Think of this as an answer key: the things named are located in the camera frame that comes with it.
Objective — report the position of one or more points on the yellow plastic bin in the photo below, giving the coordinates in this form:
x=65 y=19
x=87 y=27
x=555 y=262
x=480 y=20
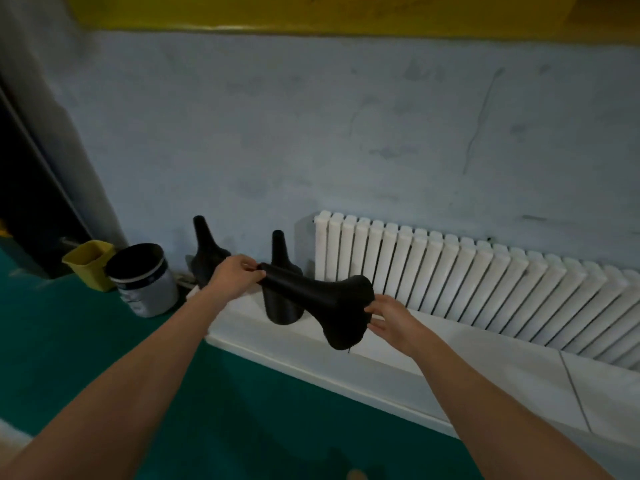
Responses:
x=89 y=264

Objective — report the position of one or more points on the black flared plastic tube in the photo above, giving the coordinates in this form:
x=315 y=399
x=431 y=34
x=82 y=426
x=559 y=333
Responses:
x=320 y=299
x=206 y=254
x=283 y=304

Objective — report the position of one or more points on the person's right hand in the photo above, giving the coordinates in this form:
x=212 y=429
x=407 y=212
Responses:
x=400 y=324

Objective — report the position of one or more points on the person's right thumb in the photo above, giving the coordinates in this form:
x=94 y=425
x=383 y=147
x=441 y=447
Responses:
x=378 y=307

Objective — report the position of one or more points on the dark doorway panel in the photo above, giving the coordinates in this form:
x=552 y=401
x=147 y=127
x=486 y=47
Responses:
x=35 y=209

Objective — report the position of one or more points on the person's left hand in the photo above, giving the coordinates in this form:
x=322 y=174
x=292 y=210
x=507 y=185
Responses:
x=231 y=279

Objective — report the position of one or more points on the person's left thumb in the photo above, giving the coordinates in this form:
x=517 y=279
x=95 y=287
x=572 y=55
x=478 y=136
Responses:
x=257 y=277

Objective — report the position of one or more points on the white tiled ledge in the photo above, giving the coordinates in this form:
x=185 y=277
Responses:
x=500 y=374

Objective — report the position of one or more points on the white ribbed radiator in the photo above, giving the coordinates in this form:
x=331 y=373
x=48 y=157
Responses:
x=475 y=284

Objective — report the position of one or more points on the person's left forearm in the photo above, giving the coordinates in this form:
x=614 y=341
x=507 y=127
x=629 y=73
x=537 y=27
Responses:
x=110 y=394

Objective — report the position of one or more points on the black and white bucket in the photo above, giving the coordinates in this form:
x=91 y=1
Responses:
x=142 y=284

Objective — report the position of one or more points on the person's right forearm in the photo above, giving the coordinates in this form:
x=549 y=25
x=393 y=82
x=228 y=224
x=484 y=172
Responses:
x=500 y=419

